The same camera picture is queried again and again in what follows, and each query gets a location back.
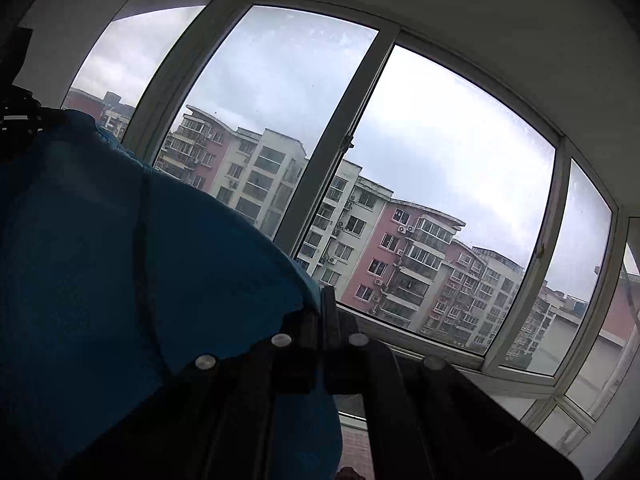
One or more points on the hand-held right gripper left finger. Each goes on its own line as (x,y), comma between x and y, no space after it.
(300,360)

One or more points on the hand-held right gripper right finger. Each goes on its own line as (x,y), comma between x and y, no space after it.
(345,365)

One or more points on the blue striped jacket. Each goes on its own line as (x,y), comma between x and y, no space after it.
(100,260)

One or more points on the white framed bay window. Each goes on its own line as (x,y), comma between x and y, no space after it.
(320,160)

